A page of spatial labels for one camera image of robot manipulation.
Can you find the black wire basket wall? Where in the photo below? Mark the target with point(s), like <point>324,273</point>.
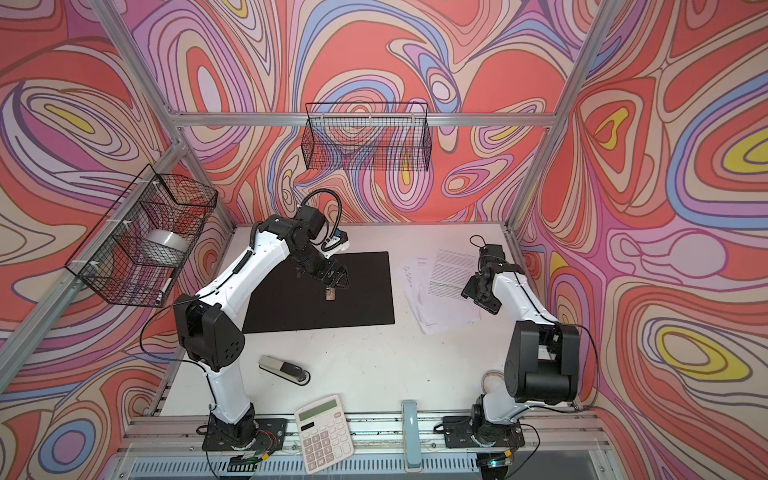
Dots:
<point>362,135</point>
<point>159,219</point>

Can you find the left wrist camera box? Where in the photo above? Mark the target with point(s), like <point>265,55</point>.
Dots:
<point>338,240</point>

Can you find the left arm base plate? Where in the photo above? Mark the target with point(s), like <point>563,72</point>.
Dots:
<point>264,435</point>

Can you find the white desk calculator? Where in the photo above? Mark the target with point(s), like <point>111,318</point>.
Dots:
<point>324,434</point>

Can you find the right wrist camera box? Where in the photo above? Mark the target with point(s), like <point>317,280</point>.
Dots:
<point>493,252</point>

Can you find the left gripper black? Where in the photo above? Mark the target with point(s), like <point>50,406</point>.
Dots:
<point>325,276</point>

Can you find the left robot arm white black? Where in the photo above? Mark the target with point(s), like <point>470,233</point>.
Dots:
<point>205,321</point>

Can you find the printed paper sheets stack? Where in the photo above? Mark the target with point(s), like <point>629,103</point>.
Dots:
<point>433,285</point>

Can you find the black wire basket left wall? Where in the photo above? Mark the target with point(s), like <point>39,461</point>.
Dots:
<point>159,219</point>

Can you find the aluminium frame rail front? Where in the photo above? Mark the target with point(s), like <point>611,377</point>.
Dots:
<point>557,447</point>

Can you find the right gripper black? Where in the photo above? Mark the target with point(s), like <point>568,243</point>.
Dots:
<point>470,290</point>

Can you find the black grey stapler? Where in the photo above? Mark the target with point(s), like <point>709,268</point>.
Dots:
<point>288,371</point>

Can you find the silver tape roll in basket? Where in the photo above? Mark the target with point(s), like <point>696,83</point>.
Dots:
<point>164,248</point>

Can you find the black wire basket back wall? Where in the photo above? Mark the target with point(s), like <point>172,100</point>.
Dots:
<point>362,135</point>

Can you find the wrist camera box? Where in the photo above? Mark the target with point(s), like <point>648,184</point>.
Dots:
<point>338,240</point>
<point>493,252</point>

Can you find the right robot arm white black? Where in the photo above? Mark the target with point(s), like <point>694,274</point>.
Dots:
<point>542,364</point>

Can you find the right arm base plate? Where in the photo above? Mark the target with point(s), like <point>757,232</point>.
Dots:
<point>462,432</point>

